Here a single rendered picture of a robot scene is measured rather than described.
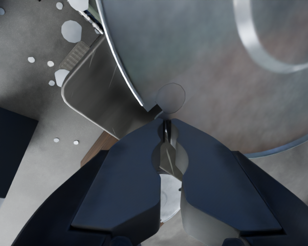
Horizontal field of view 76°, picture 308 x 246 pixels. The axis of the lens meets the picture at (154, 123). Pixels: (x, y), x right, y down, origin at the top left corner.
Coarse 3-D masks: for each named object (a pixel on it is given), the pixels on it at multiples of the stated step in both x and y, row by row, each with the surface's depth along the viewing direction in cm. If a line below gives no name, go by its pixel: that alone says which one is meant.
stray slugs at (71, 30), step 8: (72, 0) 20; (80, 0) 21; (80, 8) 21; (64, 24) 21; (72, 24) 21; (64, 32) 21; (72, 32) 22; (80, 32) 22; (72, 40) 22; (80, 40) 22; (56, 72) 23; (64, 72) 23; (56, 80) 23
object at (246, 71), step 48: (96, 0) 9; (144, 0) 10; (192, 0) 11; (240, 0) 12; (288, 0) 12; (144, 48) 12; (192, 48) 12; (240, 48) 14; (288, 48) 14; (144, 96) 13; (192, 96) 14; (240, 96) 15; (288, 96) 17; (240, 144) 18; (288, 144) 20
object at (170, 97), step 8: (160, 88) 13; (168, 88) 13; (176, 88) 13; (160, 96) 13; (168, 96) 13; (176, 96) 14; (184, 96) 14; (160, 104) 14; (168, 104) 14; (176, 104) 14; (168, 112) 14
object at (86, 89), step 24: (96, 48) 11; (72, 72) 11; (96, 72) 12; (120, 72) 12; (72, 96) 12; (96, 96) 12; (120, 96) 13; (96, 120) 13; (120, 120) 13; (144, 120) 14; (168, 144) 16; (168, 168) 17
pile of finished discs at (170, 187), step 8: (160, 168) 74; (160, 176) 72; (168, 176) 73; (168, 184) 75; (176, 184) 77; (168, 192) 77; (176, 192) 79; (168, 200) 80; (176, 200) 81; (168, 208) 82; (176, 208) 84; (160, 216) 83; (168, 216) 84
